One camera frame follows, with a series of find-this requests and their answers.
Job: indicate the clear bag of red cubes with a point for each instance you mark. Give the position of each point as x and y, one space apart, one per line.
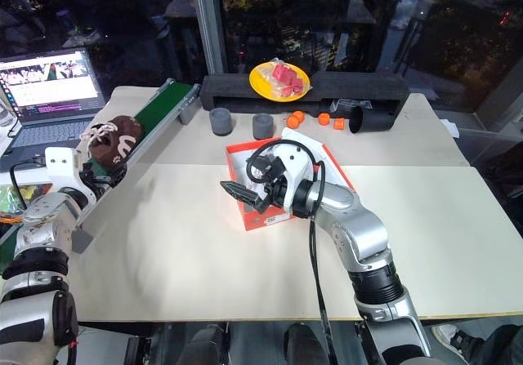
288 80

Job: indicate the white sneaker of bystander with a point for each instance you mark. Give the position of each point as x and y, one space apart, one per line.
447 336

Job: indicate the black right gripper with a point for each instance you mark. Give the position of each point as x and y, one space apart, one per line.
274 191

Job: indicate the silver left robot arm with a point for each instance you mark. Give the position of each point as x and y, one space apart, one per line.
37 234

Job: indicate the small orange cap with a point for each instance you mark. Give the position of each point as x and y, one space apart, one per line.
324 118
292 123
339 124
300 116

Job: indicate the long black foam block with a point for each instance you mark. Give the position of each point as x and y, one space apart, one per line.
229 91

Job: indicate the yellow plate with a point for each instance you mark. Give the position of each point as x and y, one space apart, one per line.
259 83

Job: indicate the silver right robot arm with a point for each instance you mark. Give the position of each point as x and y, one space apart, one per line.
355 234

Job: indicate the green yellow printed sheet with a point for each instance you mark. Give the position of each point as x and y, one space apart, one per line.
28 193

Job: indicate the dark rounded shape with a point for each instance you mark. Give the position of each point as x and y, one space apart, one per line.
304 344
206 344

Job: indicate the grey cylindrical cup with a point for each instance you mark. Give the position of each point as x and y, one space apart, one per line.
262 127
221 122

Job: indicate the grey open laptop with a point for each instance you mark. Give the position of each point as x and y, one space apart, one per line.
53 85

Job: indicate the green conveyor belt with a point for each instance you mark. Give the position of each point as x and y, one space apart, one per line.
159 108

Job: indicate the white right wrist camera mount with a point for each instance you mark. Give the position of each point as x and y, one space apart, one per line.
292 165

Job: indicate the black cylindrical tube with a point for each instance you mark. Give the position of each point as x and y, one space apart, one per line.
374 119

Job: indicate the aluminium window post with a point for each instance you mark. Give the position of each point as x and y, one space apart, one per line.
212 22

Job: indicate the white paper scrap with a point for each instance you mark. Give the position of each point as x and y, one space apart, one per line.
450 128

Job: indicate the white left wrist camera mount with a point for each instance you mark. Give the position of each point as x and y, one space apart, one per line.
61 166

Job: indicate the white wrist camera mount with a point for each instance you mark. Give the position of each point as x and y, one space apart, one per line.
61 166
292 165

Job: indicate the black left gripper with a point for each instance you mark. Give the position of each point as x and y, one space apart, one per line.
93 179

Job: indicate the clear plastic bag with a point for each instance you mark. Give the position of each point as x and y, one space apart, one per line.
347 105

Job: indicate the orange shoebox with white lid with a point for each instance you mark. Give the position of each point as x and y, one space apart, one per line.
255 220

